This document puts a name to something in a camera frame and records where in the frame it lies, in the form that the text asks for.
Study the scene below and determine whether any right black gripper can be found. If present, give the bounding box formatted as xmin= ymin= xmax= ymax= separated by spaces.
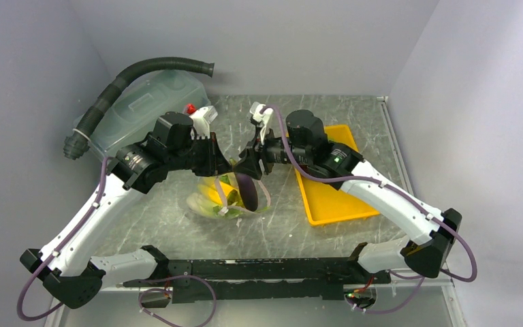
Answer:
xmin=232 ymin=125 xmax=312 ymax=179

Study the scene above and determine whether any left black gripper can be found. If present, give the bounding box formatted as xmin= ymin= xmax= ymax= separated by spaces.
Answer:
xmin=167 ymin=132 xmax=232 ymax=177

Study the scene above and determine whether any purple eggplant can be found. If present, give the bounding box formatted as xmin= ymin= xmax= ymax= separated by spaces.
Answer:
xmin=235 ymin=172 xmax=259 ymax=211

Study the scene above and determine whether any clear pink zip top bag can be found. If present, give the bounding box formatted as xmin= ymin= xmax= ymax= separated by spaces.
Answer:
xmin=186 ymin=172 xmax=272 ymax=219

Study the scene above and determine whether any yellow plastic tray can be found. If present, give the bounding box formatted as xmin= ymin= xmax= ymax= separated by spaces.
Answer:
xmin=296 ymin=125 xmax=379 ymax=226

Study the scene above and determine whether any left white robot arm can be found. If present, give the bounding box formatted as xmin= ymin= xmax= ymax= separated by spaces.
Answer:
xmin=20 ymin=107 xmax=232 ymax=309

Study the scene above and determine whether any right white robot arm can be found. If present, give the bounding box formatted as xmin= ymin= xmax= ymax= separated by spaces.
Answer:
xmin=234 ymin=103 xmax=462 ymax=283

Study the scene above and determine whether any clear lidded storage box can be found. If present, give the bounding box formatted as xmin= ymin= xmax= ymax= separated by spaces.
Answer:
xmin=89 ymin=70 xmax=210 ymax=160

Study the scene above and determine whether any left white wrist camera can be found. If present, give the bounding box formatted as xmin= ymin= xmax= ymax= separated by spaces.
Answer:
xmin=184 ymin=104 xmax=218 ymax=139

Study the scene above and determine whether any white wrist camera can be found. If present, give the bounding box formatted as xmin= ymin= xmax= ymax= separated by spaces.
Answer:
xmin=249 ymin=102 xmax=274 ymax=144
xmin=184 ymin=104 xmax=218 ymax=139

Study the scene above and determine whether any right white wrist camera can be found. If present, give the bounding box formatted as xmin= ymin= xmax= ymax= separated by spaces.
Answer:
xmin=249 ymin=102 xmax=274 ymax=144

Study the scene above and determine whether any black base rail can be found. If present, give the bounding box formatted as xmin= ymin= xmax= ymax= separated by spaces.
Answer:
xmin=123 ymin=258 xmax=391 ymax=304

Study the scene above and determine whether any black corrugated hose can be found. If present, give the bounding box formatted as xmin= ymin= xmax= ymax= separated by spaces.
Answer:
xmin=63 ymin=57 xmax=215 ymax=161

